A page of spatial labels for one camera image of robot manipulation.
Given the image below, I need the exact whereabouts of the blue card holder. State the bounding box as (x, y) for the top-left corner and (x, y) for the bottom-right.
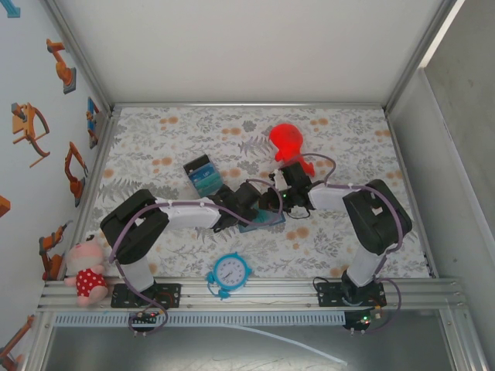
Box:
(237, 206), (288, 235)

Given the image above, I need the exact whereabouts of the teal credit card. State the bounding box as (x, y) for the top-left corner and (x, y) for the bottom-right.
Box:
(192, 178), (222, 192)

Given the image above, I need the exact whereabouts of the blue credit card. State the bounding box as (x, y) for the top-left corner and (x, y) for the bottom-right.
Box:
(188, 164), (217, 183)

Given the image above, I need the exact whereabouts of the red plush toy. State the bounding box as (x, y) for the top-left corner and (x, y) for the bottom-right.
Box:
(269, 122), (315, 177)

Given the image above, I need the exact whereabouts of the floral print tablecloth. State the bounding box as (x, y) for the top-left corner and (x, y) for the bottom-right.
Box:
(92, 106), (430, 279)

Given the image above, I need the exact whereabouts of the blue alarm clock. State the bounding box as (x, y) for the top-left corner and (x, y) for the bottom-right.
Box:
(204, 250), (253, 301)

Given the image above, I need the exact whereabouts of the white plastic tube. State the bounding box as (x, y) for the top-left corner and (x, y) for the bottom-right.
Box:
(226, 323), (348, 366)

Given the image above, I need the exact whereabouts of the small circuit board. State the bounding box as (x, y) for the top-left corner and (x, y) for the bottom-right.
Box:
(129, 308), (162, 324)
(343, 307), (382, 334)

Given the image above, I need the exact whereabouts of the pink plush pig toy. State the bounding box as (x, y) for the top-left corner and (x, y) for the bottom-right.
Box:
(63, 237), (109, 309)

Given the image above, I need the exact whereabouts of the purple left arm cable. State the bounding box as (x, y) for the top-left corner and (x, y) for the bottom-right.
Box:
(110, 178), (283, 336)

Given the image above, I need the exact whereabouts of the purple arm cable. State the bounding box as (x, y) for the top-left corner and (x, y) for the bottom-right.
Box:
(297, 152), (413, 335)
(110, 178), (283, 336)

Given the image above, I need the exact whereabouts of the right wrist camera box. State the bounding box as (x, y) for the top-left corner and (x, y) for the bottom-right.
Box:
(269, 168), (290, 191)

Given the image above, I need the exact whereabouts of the thin black wire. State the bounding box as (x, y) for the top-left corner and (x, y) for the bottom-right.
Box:
(285, 203), (312, 220)

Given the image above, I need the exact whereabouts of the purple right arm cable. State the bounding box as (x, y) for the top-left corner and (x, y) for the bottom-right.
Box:
(297, 152), (413, 335)

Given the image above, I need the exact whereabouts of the long aluminium edge rail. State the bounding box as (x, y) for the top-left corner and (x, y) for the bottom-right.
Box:
(110, 101), (390, 113)

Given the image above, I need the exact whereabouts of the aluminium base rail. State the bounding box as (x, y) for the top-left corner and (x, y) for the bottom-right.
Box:
(37, 276), (471, 312)

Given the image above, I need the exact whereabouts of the white slotted cable duct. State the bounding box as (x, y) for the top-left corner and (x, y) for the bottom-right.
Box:
(53, 311), (346, 328)

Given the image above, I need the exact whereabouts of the aluminium side rail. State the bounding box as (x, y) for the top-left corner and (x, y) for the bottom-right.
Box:
(71, 111), (121, 233)

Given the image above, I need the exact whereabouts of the blue and orange wall sticker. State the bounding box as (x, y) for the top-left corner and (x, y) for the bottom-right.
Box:
(85, 96), (101, 151)

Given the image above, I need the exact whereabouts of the aluminium frame post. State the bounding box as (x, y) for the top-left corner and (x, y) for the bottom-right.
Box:
(382, 0), (465, 115)
(40, 0), (117, 117)

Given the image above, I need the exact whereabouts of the orange claw wall sticker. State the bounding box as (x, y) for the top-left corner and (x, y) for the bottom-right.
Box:
(10, 102), (52, 168)

